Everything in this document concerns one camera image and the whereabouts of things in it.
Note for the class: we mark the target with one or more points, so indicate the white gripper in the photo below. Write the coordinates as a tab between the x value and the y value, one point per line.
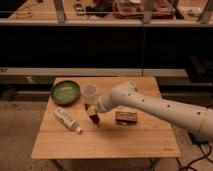
103	104

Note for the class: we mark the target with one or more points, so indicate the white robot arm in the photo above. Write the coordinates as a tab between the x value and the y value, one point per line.
195	119

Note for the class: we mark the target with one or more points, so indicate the translucent plastic cup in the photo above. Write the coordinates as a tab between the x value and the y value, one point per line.
89	92

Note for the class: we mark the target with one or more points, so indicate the green ceramic bowl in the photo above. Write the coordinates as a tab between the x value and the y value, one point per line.
65	92

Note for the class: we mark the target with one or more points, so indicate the wooden table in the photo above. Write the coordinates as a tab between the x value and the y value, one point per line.
150	137

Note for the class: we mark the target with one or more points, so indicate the white plastic bottle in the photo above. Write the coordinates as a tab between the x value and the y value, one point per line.
64	118

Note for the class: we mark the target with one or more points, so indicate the brown chocolate sandwich block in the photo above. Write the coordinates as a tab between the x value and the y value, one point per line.
125	118

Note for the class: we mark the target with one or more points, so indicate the black remote on shelf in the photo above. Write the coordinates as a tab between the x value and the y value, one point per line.
79	9

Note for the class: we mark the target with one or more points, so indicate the red tray on shelf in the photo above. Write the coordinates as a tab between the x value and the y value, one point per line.
161	9

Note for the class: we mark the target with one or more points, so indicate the black power adapter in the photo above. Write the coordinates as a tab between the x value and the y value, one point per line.
197	140

